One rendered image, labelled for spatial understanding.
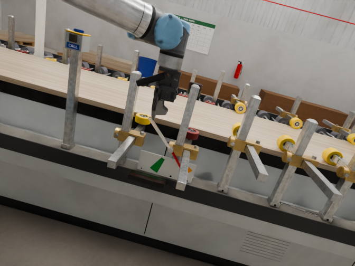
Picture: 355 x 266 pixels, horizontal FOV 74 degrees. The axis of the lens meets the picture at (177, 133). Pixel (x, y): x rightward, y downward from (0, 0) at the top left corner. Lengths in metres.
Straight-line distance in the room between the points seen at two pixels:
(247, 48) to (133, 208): 7.20
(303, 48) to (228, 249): 7.49
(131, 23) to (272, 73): 7.81
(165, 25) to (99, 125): 0.82
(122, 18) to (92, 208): 1.25
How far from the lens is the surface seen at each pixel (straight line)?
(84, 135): 1.41
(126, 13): 0.64
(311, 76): 8.68
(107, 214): 1.63
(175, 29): 0.69
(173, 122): 1.22
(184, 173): 0.85
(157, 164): 1.09
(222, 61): 8.15
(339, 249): 1.52
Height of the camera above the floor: 1.28
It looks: 20 degrees down
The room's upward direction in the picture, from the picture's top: 15 degrees clockwise
